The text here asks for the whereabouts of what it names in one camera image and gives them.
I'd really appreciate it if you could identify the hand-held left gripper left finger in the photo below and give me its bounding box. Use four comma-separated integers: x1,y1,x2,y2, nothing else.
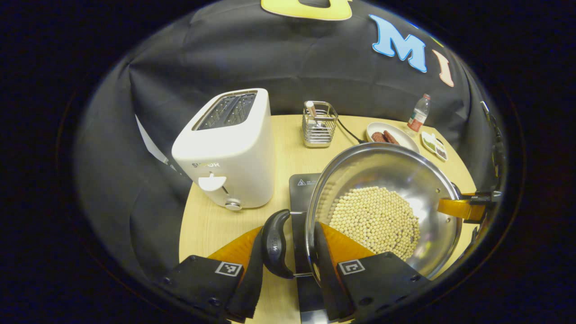
162,225,266,323

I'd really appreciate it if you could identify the white toaster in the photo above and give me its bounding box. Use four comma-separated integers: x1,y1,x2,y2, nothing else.
171,88,275,212

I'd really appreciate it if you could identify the black induction cooktop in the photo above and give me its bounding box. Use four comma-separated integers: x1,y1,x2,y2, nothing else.
288,173,349,324

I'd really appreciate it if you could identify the white round plate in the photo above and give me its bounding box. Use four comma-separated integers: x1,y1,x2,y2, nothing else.
366,122,420,153

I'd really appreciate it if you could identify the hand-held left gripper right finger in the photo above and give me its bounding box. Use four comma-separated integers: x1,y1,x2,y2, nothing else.
313,222,432,322

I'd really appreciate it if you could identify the stainless steel pot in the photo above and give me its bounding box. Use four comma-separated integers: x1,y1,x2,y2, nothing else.
261,143,464,288

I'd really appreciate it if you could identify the black power cable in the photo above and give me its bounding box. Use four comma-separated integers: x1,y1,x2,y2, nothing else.
337,118,366,144

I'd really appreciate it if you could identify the metal wire utensil holder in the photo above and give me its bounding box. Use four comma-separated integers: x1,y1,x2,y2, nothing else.
302,101,338,149

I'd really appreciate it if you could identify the clear plastic water bottle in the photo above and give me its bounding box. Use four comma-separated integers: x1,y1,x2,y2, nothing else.
407,94,431,133

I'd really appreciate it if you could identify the pile of yellow soybeans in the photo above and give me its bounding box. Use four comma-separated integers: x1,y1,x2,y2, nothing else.
328,186,421,261

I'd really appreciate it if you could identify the white divided dish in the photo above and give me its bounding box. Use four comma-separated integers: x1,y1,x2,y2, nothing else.
421,131,449,162

